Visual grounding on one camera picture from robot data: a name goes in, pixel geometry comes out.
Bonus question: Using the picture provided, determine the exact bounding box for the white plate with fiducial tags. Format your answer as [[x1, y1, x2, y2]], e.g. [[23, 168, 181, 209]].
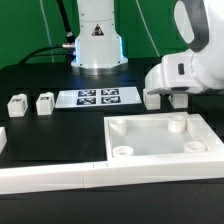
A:
[[55, 87, 141, 109]]

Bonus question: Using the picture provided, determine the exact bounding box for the white square table top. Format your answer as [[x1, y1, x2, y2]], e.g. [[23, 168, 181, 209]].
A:
[[104, 112, 224, 161]]

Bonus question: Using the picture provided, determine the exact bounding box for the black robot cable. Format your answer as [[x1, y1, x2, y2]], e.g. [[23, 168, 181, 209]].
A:
[[18, 0, 78, 65]]

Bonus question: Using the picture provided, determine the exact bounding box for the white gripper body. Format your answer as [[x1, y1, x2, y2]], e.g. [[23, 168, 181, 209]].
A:
[[145, 50, 224, 94]]

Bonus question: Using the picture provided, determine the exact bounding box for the white L-shaped obstacle fence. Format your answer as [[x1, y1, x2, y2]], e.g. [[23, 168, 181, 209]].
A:
[[0, 134, 224, 195]]

